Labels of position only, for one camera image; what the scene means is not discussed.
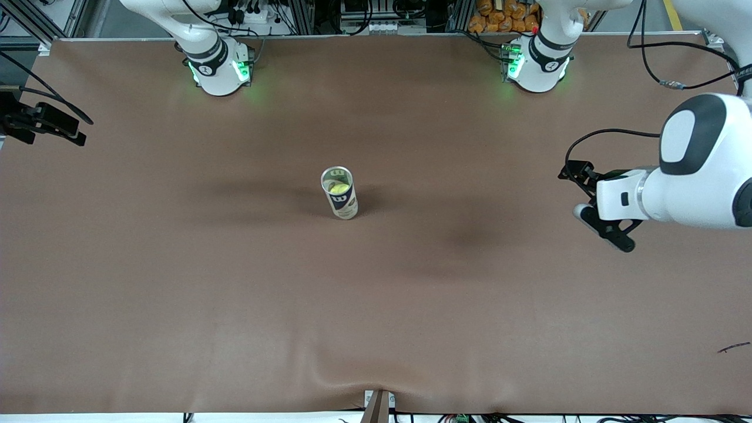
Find white navy tennis ball can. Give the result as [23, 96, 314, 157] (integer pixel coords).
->
[320, 166, 359, 220]

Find orange bag pile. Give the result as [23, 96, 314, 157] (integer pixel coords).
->
[468, 0, 544, 33]

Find white power strip black plugs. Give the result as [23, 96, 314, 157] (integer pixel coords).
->
[229, 5, 283, 24]

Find brown table mat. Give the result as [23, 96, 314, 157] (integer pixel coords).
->
[0, 34, 752, 415]

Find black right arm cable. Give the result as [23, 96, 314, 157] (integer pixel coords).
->
[0, 50, 95, 125]

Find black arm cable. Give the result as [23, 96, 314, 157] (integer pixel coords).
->
[564, 0, 752, 174]
[0, 50, 95, 125]

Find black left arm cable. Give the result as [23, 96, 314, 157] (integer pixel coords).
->
[564, 0, 752, 174]

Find slanted aluminium frame strut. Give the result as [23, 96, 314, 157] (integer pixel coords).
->
[9, 0, 89, 45]

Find aluminium frame post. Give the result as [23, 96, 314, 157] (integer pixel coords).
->
[291, 0, 315, 35]
[448, 0, 474, 33]

